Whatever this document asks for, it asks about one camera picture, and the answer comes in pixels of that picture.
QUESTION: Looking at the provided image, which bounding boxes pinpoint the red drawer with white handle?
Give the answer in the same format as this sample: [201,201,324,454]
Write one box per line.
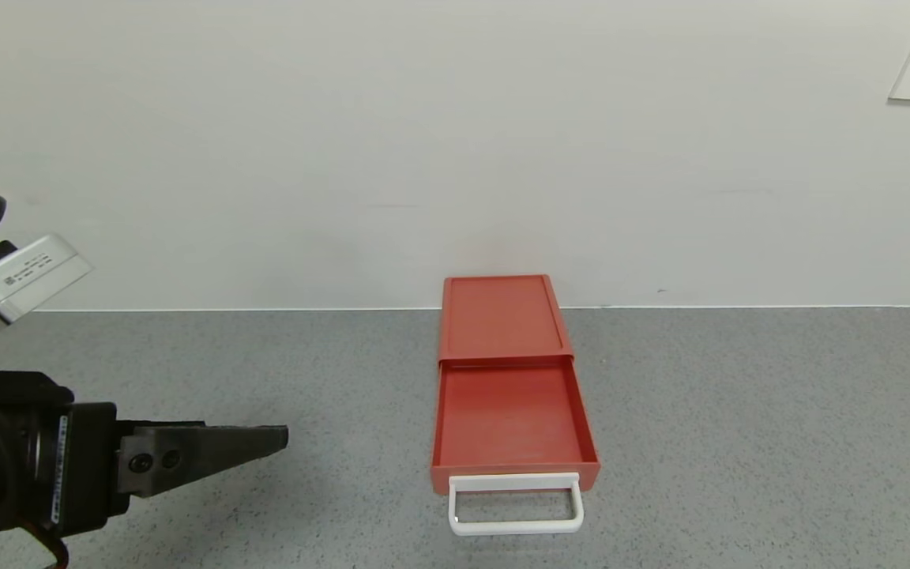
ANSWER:
[430,356,602,537]

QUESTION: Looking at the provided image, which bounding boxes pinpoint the red drawer cabinet housing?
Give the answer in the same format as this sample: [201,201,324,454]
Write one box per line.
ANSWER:
[438,275,574,366]

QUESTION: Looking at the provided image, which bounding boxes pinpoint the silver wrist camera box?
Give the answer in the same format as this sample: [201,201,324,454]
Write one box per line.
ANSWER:
[0,234,94,330]

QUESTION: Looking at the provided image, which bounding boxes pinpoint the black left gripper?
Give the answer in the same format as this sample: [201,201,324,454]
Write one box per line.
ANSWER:
[0,375,290,544]

